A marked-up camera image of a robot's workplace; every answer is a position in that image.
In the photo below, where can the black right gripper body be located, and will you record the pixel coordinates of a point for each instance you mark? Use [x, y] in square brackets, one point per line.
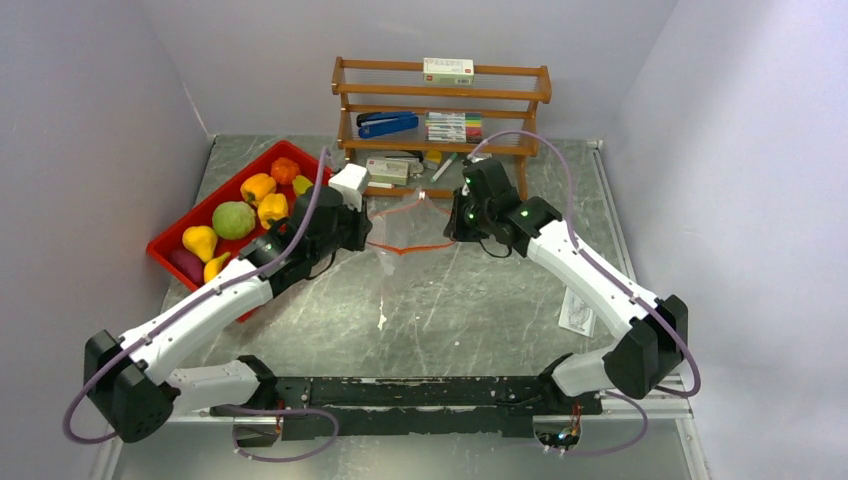
[469, 223]

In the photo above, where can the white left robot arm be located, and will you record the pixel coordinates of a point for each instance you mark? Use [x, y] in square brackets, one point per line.
[134, 381]

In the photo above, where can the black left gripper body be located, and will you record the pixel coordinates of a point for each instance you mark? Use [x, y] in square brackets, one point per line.
[348, 232]

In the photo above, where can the yellow green mango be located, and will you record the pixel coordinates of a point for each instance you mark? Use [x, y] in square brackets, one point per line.
[301, 184]

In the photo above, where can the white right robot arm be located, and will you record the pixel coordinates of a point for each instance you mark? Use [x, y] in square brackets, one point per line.
[649, 332]

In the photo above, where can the yellow banana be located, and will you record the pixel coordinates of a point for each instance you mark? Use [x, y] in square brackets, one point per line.
[214, 267]

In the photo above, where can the wooden three-tier shelf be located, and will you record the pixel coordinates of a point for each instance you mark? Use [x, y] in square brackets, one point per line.
[507, 97]

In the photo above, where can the white box on top shelf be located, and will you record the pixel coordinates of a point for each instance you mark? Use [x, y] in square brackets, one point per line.
[444, 71]

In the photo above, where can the red plastic tray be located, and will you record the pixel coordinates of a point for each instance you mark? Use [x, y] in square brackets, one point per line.
[228, 190]

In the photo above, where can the white staples box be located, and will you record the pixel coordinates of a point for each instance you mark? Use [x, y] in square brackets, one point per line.
[388, 171]

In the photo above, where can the orange red pepper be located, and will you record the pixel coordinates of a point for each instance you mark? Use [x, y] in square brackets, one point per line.
[284, 170]

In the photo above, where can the blue stapler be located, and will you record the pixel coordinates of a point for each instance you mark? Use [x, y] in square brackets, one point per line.
[374, 124]

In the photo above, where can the yellow pear squash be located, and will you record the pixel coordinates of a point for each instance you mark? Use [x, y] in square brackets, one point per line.
[201, 241]

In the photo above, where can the clear zip top bag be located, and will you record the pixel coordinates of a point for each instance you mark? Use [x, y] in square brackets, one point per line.
[409, 233]

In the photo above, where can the purple eggplant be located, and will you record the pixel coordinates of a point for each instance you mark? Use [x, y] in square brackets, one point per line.
[188, 264]

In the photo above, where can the green white marker pen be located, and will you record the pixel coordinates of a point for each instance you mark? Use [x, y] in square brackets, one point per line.
[443, 167]

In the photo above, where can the yellow orange bell pepper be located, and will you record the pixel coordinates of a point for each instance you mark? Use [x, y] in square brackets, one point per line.
[255, 188]

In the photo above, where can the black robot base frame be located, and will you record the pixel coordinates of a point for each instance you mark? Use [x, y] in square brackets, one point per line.
[357, 406]

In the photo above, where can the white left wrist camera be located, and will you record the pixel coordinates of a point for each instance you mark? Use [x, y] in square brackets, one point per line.
[351, 182]

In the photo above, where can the pack of coloured markers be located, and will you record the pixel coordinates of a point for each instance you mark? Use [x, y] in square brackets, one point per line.
[454, 127]

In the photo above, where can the green round cabbage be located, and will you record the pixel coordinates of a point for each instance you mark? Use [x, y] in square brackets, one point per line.
[233, 220]

